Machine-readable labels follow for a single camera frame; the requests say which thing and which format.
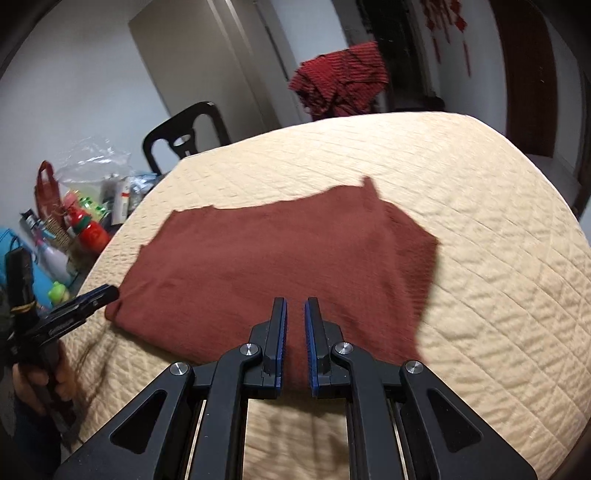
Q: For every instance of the white medicine box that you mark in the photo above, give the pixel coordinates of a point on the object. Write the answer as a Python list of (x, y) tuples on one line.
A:
[(122, 203)]

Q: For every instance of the maroon knit sweater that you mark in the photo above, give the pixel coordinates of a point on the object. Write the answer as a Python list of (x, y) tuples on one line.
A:
[(277, 249)]

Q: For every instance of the red plaid cloth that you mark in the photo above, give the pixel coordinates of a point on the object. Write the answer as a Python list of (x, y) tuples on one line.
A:
[(341, 78)]

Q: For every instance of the brown wooden door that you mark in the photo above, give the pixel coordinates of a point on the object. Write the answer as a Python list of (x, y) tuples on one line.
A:
[(526, 92)]

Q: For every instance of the beige quilted blanket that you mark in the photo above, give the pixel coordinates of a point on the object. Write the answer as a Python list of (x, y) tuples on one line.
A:
[(485, 277)]

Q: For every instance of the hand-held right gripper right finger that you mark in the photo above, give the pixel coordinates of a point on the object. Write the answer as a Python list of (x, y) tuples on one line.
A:
[(310, 350)]

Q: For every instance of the red knot wall decorations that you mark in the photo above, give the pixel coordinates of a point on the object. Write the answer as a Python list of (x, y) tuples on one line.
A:
[(445, 23)]

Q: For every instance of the person's left hand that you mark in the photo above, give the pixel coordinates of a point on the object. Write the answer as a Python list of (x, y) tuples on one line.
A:
[(62, 378)]

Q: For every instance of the red bottle with antler cap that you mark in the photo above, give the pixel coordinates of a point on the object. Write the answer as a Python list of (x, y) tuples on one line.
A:
[(90, 233)]

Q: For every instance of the clear plastic bag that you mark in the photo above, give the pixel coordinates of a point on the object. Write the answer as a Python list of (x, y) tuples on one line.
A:
[(92, 161)]

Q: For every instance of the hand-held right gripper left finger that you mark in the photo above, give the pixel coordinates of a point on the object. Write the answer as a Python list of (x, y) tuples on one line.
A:
[(277, 341)]

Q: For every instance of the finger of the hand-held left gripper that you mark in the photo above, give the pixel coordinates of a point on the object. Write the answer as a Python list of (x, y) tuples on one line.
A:
[(92, 300)]

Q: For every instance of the dark wooden chair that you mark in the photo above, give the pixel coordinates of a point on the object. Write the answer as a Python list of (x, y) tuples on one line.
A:
[(184, 134)]

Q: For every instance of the green round toy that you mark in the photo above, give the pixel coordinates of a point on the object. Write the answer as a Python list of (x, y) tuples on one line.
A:
[(59, 290)]

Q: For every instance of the white plastic bottle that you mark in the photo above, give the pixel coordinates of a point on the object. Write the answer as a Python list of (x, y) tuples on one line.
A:
[(51, 263)]

